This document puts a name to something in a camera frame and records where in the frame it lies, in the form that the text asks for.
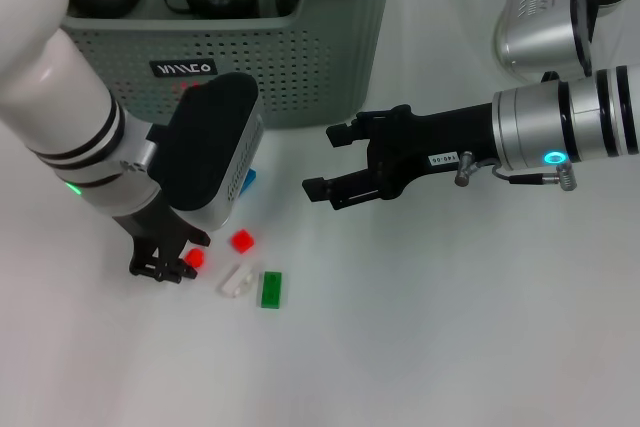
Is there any right gripper silver elbow plug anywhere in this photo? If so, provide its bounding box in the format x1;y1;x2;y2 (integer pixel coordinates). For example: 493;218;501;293
453;150;576;192

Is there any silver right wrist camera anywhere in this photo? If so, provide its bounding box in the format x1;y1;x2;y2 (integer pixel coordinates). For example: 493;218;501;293
492;0;599;82

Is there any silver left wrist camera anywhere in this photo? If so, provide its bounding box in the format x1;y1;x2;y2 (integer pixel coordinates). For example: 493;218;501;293
119;71;265;231

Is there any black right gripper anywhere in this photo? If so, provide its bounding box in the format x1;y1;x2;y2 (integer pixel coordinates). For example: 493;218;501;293
301;102;500;212

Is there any flat green building brick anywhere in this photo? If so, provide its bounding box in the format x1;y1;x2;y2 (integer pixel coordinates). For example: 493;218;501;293
257;270;284;309

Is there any grey perforated storage bin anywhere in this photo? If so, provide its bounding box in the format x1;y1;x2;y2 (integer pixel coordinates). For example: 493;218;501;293
57;0;401;131

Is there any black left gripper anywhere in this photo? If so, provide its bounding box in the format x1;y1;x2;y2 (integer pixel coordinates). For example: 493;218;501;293
113;191;212;285

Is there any white building brick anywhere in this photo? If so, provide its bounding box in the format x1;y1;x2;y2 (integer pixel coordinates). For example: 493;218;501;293
215;263;261;299

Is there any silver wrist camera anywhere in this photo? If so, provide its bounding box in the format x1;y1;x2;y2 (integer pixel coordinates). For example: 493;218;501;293
492;0;599;82
119;71;265;231

